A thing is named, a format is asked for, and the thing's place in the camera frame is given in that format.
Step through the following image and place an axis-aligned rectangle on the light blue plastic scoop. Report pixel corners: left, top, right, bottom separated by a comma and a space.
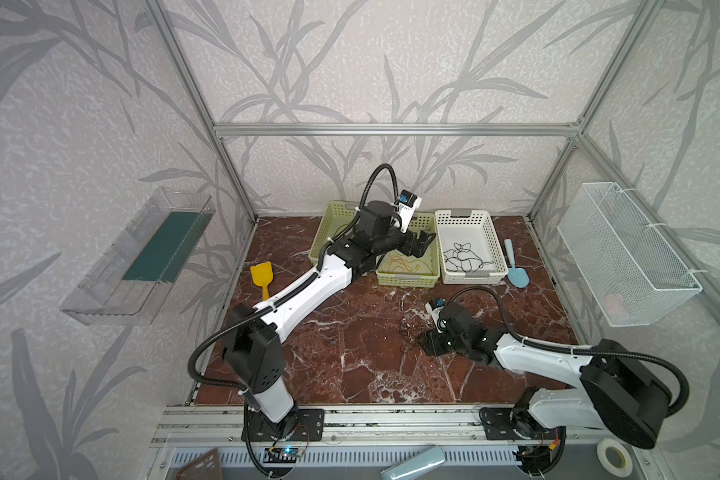
504, 239, 530, 289

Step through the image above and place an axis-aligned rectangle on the white perforated basket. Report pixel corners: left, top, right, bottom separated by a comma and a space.
435, 209, 508, 285

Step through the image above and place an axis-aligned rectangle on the clear plastic wall shelf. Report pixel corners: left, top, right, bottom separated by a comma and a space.
60, 187, 216, 326

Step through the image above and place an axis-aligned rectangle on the thin black cable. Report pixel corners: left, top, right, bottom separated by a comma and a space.
395, 311, 427, 355
442, 241, 487, 274

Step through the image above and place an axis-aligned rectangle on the brown perforated board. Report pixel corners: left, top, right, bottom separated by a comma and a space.
175, 449, 223, 480

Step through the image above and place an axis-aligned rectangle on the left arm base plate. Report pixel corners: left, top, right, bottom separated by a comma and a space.
241, 407, 325, 442

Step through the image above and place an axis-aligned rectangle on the left green perforated basket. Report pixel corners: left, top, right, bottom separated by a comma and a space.
309, 200, 358, 266

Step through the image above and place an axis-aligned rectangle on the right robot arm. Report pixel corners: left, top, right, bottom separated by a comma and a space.
417, 297, 690, 449

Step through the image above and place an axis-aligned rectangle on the pink object in mesh basket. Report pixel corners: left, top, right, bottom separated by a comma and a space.
604, 294, 630, 322

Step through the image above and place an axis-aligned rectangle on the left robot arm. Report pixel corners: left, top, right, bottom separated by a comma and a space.
187, 163, 435, 424

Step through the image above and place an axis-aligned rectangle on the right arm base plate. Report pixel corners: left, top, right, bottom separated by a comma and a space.
478, 407, 565, 444

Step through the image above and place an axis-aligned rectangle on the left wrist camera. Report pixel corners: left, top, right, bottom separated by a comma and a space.
396, 190, 422, 232

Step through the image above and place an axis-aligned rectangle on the white tape roll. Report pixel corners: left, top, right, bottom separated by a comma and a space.
596, 439, 634, 479

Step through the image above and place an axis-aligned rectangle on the green perforated basket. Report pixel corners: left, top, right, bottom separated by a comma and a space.
309, 200, 358, 266
376, 240, 440, 288

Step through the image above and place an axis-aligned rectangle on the white wire mesh basket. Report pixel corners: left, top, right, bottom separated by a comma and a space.
557, 182, 703, 328

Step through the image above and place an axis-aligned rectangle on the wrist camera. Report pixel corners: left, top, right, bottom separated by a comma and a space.
396, 190, 422, 232
425, 298, 446, 333

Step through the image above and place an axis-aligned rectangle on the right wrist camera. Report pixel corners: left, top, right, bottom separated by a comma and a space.
425, 298, 446, 333

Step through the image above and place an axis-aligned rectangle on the middle green perforated basket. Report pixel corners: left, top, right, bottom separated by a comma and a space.
376, 240, 440, 288

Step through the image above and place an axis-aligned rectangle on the light blue flat bar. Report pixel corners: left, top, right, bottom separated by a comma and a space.
380, 446, 446, 480

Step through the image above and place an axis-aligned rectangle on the yellow plastic scoop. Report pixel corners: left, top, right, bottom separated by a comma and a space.
250, 261, 274, 300

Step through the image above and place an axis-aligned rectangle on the orange cable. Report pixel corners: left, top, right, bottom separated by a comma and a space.
383, 251, 433, 276

